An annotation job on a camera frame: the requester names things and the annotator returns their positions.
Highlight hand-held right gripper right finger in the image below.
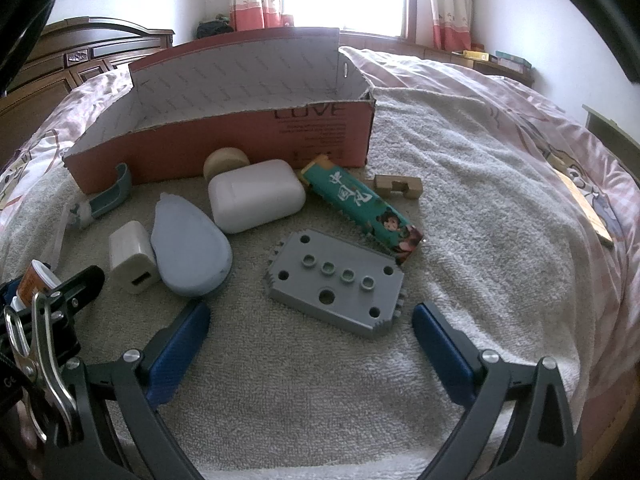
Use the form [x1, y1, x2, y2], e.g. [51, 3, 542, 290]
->
[412, 301, 586, 480]

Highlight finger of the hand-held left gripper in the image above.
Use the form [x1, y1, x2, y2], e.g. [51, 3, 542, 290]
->
[47, 265, 107, 361]
[0, 281, 22, 321]

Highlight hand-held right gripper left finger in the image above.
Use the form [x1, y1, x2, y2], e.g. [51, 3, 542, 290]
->
[42, 301, 211, 480]

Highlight orange and white tube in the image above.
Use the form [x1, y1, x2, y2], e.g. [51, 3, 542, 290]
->
[12, 259, 57, 311]

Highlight white plug charger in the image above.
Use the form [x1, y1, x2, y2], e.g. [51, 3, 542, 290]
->
[108, 220, 162, 296]

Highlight blue plastic hook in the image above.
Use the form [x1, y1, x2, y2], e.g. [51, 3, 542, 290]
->
[70, 162, 133, 231]

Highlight grey perforated plate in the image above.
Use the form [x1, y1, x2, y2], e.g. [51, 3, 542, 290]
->
[264, 229, 406, 339]

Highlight green snack packet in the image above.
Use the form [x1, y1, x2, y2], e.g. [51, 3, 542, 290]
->
[300, 154, 425, 265]

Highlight white plastic case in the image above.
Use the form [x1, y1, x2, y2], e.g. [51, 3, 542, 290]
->
[207, 159, 307, 234]

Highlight wooden puzzle piece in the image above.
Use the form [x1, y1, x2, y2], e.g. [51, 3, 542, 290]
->
[365, 174, 422, 200]

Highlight red cardboard box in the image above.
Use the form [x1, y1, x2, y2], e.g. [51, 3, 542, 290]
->
[62, 26, 377, 195]

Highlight round wooden block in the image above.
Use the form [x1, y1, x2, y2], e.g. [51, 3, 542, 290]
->
[203, 147, 251, 181]

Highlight metal spring clip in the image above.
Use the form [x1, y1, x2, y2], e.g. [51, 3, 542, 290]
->
[4, 292, 80, 448]

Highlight white terry towel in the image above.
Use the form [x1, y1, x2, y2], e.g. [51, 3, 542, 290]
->
[0, 85, 626, 480]

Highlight dark wooden headboard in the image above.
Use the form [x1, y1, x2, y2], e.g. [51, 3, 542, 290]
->
[0, 16, 176, 166]

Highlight pink printed blanket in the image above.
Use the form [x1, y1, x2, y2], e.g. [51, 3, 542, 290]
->
[0, 45, 640, 411]

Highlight olive flat panel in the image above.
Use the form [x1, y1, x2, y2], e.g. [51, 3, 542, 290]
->
[582, 104, 640, 161]

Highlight dark bag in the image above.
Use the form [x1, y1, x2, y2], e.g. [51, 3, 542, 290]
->
[195, 19, 236, 40]

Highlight books on window ledge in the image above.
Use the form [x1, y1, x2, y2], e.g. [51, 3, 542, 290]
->
[495, 51, 533, 68]

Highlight wooden window bench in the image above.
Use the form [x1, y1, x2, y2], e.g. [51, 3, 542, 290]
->
[340, 30, 536, 88]

